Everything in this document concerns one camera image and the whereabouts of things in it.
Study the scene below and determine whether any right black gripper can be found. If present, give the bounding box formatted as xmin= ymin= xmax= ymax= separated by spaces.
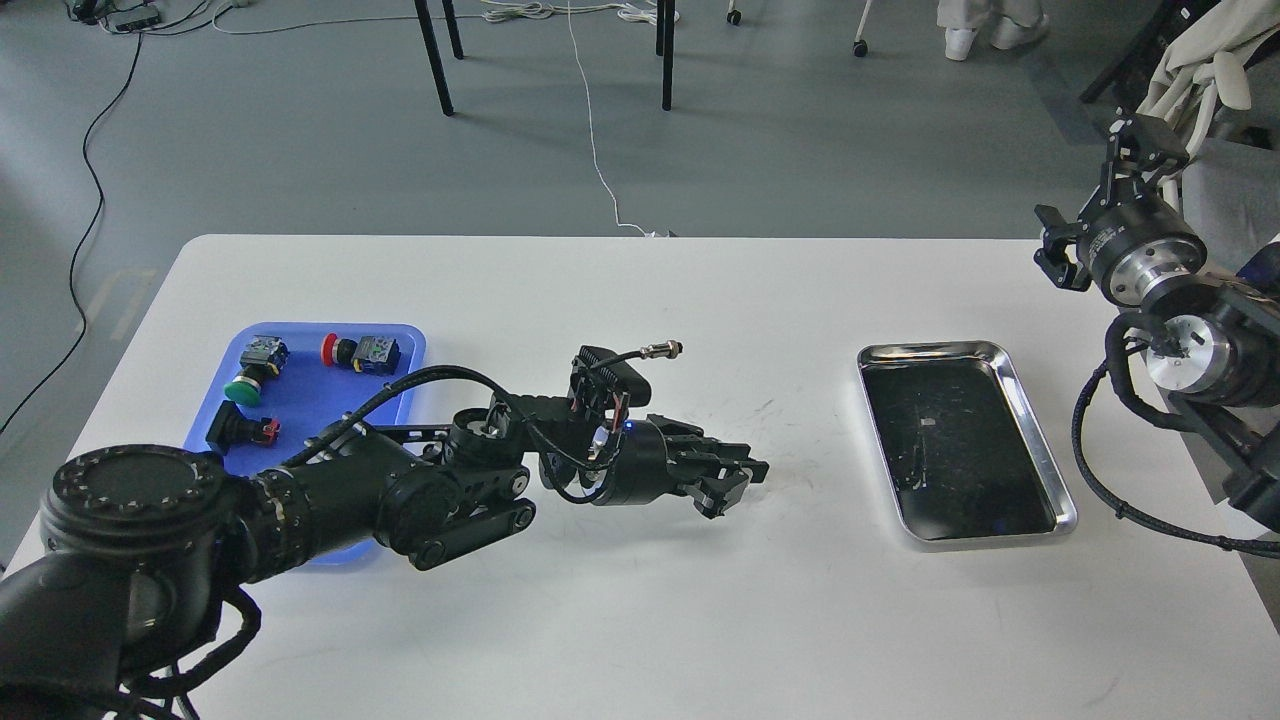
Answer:
xmin=1033 ymin=113 xmax=1207 ymax=307

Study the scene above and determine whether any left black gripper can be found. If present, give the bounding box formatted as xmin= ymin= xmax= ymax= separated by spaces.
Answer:
xmin=591 ymin=415 xmax=771 ymax=519

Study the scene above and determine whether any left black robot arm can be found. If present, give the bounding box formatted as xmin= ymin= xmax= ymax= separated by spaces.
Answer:
xmin=3 ymin=361 xmax=769 ymax=719

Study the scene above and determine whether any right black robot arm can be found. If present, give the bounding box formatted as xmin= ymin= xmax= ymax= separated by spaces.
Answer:
xmin=1034 ymin=114 xmax=1279 ymax=559

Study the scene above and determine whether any silver metal tray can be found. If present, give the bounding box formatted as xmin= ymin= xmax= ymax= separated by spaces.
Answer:
xmin=858 ymin=340 xmax=1078 ymax=551

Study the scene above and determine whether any blue plastic tray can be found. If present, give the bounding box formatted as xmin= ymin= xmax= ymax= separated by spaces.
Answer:
xmin=183 ymin=322 xmax=428 ymax=568

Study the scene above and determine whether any grey office chair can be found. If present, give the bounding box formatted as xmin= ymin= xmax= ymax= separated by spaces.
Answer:
xmin=1117 ymin=56 xmax=1279 ymax=272

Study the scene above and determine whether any beige jacket on chair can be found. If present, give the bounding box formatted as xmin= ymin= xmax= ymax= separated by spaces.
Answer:
xmin=1135 ymin=1 xmax=1279 ymax=122

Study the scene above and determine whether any person in white trousers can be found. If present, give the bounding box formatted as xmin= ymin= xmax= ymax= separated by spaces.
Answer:
xmin=936 ymin=1 xmax=1050 ymax=61

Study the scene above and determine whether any black table leg right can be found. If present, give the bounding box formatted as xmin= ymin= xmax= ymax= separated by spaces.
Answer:
xmin=655 ymin=0 xmax=676 ymax=111

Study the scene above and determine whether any black table leg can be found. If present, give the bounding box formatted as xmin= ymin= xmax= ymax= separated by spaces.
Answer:
xmin=413 ymin=0 xmax=465 ymax=117
xmin=655 ymin=0 xmax=676 ymax=111

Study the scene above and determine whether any black table leg left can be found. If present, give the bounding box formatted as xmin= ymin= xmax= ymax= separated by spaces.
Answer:
xmin=413 ymin=0 xmax=465 ymax=117

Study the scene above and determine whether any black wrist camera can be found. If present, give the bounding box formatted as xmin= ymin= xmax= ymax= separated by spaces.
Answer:
xmin=570 ymin=340 xmax=684 ymax=415

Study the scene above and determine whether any red push button switch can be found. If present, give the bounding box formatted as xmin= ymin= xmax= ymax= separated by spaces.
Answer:
xmin=319 ymin=333 xmax=401 ymax=375

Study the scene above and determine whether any green push button switch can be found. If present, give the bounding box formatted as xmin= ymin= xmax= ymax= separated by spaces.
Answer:
xmin=223 ymin=334 xmax=291 ymax=407

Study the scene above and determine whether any black selector switch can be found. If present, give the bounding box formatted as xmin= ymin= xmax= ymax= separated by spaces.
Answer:
xmin=205 ymin=405 xmax=282 ymax=455

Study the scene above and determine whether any white floor cable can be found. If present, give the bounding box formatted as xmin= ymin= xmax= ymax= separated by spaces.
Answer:
xmin=484 ymin=0 xmax=681 ymax=240

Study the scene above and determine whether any black floor cable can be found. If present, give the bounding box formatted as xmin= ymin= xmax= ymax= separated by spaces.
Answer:
xmin=0 ymin=0 xmax=233 ymax=436

